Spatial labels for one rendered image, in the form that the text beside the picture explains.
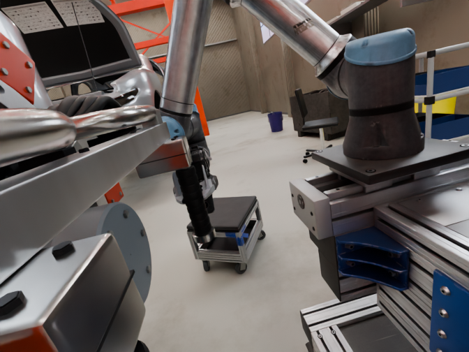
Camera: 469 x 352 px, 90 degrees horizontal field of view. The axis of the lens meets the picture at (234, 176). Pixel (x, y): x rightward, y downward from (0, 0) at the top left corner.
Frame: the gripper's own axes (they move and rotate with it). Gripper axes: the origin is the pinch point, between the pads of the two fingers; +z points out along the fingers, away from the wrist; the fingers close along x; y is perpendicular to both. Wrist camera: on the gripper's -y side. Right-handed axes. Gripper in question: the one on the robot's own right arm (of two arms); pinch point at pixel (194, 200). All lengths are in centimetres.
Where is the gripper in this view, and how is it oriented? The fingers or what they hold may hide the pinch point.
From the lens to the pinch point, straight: 45.3
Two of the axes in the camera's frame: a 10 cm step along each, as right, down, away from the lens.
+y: -2.2, -9.3, -3.1
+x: 9.7, -2.4, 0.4
